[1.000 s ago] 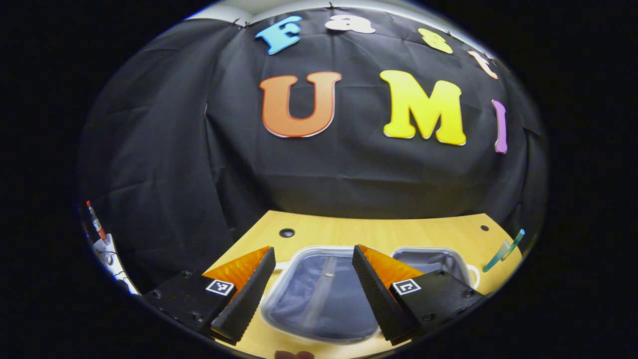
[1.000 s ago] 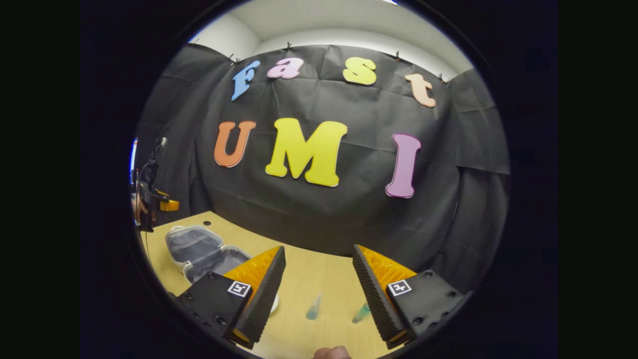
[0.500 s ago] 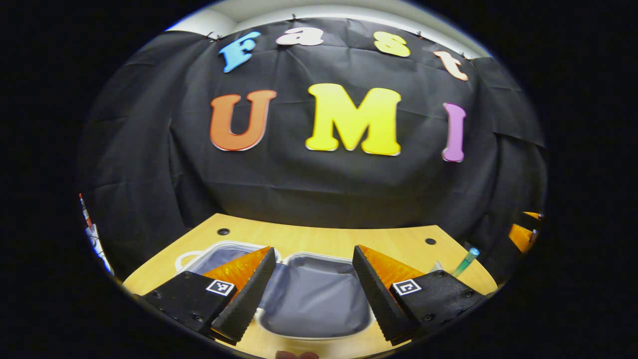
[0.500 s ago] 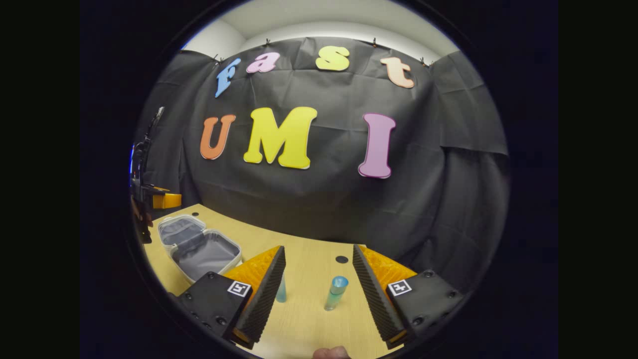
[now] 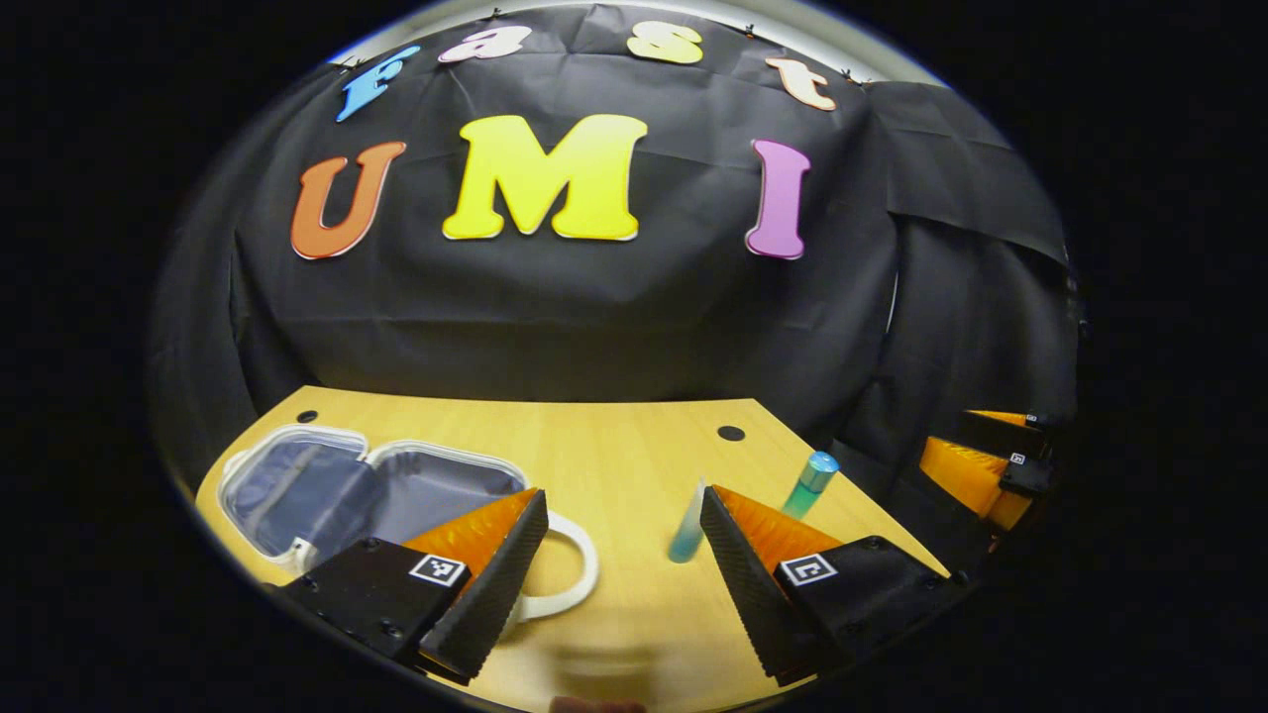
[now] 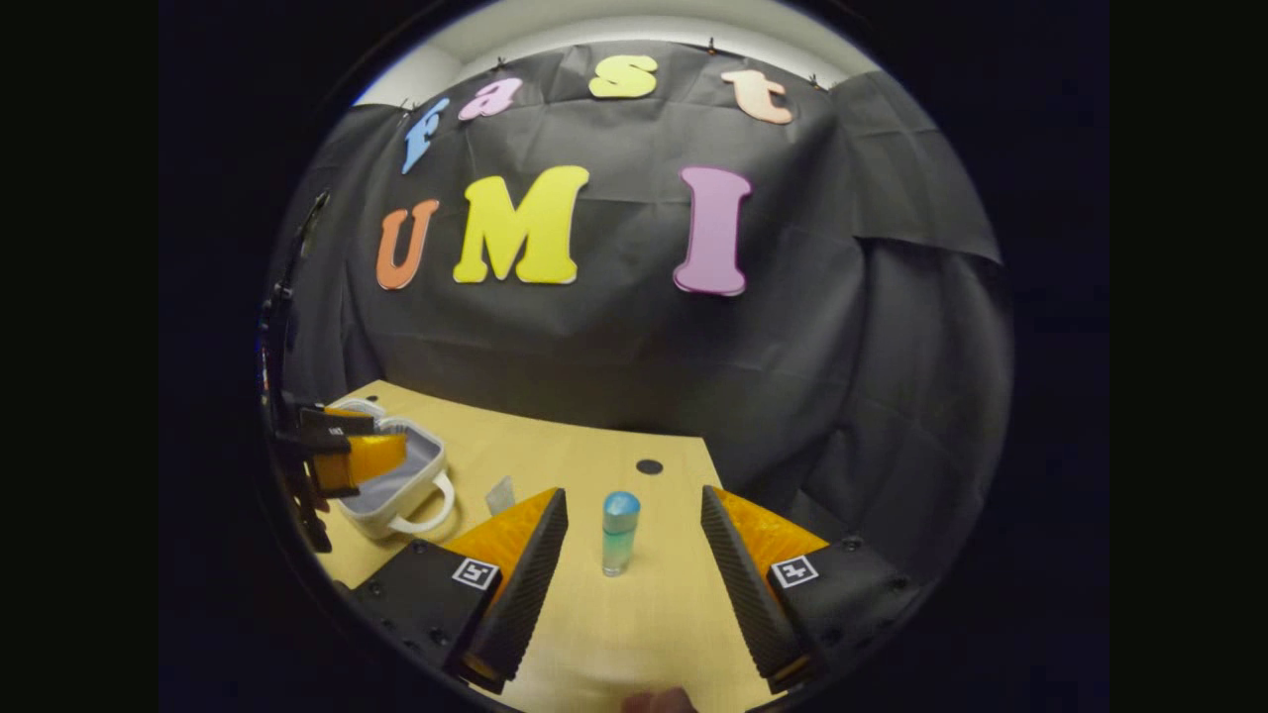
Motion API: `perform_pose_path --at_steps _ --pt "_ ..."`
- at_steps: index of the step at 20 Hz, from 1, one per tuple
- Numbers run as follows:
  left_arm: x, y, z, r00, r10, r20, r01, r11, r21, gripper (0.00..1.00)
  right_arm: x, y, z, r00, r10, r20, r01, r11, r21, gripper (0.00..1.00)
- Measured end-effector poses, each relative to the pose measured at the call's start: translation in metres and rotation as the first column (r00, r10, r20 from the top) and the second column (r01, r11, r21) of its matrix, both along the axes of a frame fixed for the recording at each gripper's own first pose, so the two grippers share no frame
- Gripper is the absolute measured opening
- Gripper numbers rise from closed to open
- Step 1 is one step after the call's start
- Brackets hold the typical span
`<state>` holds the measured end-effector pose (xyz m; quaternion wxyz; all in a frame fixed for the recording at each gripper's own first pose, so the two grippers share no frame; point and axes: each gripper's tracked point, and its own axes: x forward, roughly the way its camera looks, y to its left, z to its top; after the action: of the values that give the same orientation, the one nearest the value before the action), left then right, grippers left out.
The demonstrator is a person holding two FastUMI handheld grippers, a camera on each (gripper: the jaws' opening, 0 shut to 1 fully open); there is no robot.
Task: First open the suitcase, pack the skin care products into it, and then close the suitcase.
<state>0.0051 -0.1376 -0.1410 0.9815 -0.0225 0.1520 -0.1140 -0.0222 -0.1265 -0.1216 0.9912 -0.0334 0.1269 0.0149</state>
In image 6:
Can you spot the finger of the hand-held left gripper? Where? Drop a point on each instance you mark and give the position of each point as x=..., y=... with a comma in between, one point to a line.
x=362, y=460
x=347, y=411

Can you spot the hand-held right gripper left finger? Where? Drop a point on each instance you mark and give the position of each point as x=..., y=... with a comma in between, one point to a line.
x=530, y=594

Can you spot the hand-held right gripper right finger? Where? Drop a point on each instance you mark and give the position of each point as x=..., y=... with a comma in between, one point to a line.
x=743, y=584

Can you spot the blue cylindrical bottle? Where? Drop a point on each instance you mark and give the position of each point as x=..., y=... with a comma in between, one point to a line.
x=619, y=535

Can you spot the black backdrop cloth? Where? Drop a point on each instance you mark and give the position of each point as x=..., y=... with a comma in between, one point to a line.
x=634, y=347

